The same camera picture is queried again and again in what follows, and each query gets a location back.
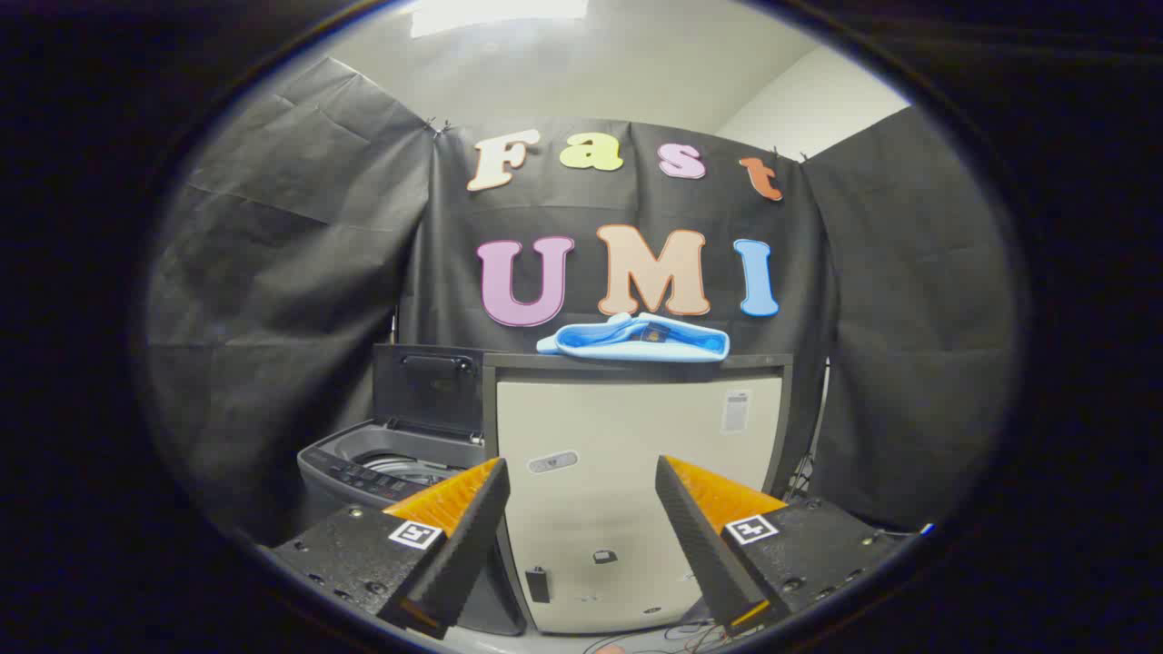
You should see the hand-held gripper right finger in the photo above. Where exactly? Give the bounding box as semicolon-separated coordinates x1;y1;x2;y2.
655;455;910;637

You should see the light blue garment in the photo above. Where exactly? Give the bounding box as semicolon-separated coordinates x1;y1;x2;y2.
536;312;731;364

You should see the grey washing machine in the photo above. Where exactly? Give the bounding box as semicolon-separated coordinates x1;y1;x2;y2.
298;420;526;637

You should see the thin floor cable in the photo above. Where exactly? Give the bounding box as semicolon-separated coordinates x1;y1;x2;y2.
581;620;737;654

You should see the white cabinet with grey top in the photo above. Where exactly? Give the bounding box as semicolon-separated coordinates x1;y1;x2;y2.
482;352;793;635

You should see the tangle of dark cables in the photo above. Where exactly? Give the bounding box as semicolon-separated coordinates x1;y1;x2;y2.
783;359;832;502

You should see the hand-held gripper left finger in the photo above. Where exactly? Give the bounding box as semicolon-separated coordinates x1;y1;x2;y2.
271;457;511;640

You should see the black backdrop cloth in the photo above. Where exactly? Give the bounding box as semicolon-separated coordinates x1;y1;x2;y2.
145;56;1019;546

